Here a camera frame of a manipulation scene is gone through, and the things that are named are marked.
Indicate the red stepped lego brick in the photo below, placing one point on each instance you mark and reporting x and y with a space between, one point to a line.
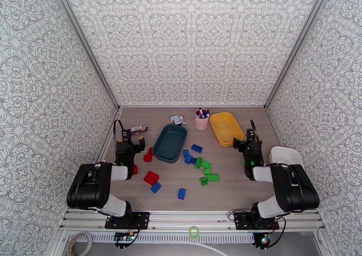
147 155

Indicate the white plastic container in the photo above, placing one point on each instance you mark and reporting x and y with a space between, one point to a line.
285 156

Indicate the large red lego brick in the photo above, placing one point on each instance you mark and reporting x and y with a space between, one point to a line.
151 178

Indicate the small green lego brick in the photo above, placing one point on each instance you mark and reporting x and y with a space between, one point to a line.
203 181
206 171

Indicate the long blue lego brick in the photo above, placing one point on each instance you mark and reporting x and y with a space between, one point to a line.
196 148

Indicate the blue sloped lego brick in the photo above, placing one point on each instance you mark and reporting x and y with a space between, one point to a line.
189 159

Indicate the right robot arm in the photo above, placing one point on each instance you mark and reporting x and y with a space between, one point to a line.
297 190

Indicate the striped snack packet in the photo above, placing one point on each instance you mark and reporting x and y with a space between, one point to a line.
140 128

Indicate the yellow plastic container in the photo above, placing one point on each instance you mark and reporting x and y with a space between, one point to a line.
226 128

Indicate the teal plastic container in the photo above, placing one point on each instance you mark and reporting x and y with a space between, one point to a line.
169 142

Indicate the pink cup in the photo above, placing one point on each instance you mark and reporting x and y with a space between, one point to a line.
201 123

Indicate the grey pencil sharpener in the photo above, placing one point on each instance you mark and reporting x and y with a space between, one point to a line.
177 119

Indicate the left circuit board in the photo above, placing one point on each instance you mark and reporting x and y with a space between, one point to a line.
123 237

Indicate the circuit board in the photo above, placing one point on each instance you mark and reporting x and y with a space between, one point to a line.
265 239
123 237

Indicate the right circuit board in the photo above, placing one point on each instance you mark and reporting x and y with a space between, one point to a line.
265 239

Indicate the white tape roll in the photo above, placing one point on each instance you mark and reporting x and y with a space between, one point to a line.
82 234

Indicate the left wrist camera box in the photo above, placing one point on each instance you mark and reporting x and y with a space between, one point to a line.
126 136

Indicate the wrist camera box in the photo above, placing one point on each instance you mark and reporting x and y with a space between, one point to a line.
126 136
250 136

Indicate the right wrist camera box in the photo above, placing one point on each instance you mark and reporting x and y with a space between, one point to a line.
250 136

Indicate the aluminium side floor rail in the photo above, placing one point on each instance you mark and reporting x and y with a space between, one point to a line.
109 139

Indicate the aluminium wall base bar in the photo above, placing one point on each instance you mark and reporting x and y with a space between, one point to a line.
169 106

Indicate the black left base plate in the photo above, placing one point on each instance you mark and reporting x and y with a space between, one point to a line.
141 219

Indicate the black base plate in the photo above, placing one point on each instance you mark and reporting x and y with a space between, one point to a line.
241 221
141 219

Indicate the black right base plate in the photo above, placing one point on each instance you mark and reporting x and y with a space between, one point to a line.
241 221

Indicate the aluminium mounting rail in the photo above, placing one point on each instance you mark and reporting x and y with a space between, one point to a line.
192 217

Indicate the aluminium frame post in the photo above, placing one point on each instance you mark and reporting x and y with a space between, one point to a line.
87 47
294 47

